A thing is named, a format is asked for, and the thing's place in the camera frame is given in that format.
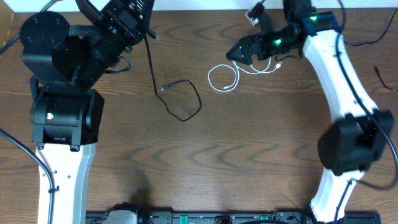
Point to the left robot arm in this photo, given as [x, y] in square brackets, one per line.
[66, 113]

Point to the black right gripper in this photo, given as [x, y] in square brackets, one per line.
[252, 48]

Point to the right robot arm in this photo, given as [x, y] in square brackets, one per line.
[359, 130]

